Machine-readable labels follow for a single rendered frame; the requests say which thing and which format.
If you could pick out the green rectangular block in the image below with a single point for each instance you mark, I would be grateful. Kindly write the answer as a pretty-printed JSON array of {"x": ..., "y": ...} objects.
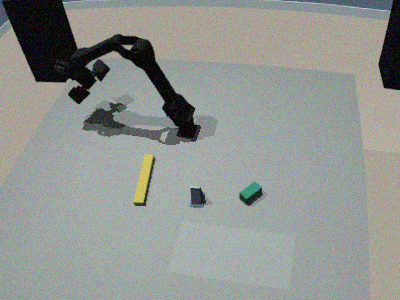
[{"x": 250, "y": 193}]

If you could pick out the yellow bar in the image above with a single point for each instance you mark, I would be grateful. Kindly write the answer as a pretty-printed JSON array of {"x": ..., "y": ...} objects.
[{"x": 143, "y": 184}]

